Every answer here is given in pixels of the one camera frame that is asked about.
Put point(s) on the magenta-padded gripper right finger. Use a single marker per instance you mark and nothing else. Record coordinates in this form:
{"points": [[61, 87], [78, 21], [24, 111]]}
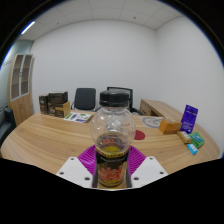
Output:
{"points": [[143, 168]]}

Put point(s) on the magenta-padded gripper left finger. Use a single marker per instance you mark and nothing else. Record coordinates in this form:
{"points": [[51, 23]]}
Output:
{"points": [[83, 166]]}

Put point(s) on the clear drink bottle black cap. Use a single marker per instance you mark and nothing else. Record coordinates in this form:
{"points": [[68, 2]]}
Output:
{"points": [[113, 126]]}

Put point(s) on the flat round red coaster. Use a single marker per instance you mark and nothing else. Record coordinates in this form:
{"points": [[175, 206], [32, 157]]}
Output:
{"points": [[140, 135]]}

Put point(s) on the orange wooden box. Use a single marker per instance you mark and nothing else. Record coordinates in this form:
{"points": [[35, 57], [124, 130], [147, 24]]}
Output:
{"points": [[170, 126]]}

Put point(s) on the white green purple leaflet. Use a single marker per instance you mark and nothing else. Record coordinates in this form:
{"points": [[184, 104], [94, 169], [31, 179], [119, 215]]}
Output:
{"points": [[78, 117]]}

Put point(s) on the small tan box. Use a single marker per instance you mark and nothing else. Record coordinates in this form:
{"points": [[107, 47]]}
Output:
{"points": [[184, 136]]}

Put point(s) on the small blue box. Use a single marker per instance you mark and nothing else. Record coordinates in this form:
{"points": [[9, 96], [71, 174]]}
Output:
{"points": [[192, 148]]}

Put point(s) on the black mesh office chair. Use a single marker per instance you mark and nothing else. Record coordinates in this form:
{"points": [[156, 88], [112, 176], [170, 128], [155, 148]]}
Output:
{"points": [[136, 110]]}

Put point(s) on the brown cardboard box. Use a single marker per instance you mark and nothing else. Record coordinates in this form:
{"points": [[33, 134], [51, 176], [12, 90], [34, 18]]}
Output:
{"points": [[61, 110]]}

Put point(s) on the green flat box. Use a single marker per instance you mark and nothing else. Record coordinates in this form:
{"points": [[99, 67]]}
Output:
{"points": [[197, 138]]}

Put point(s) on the wooden side desk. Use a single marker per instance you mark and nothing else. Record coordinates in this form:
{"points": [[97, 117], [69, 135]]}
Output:
{"points": [[156, 106]]}

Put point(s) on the purple package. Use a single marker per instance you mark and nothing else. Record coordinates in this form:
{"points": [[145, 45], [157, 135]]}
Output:
{"points": [[189, 119]]}

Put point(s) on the black visitor chair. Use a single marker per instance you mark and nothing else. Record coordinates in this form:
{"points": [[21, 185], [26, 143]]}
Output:
{"points": [[85, 98]]}

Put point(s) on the small dark carton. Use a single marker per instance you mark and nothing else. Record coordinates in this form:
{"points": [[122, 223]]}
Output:
{"points": [[43, 104]]}

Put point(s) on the wooden shelf cabinet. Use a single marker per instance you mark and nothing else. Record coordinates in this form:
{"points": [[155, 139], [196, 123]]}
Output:
{"points": [[21, 106]]}

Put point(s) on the black armchair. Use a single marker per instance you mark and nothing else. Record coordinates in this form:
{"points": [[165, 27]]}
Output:
{"points": [[6, 123]]}

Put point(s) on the long ceiling light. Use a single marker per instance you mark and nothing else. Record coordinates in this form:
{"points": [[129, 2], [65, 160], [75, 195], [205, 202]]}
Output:
{"points": [[28, 27]]}

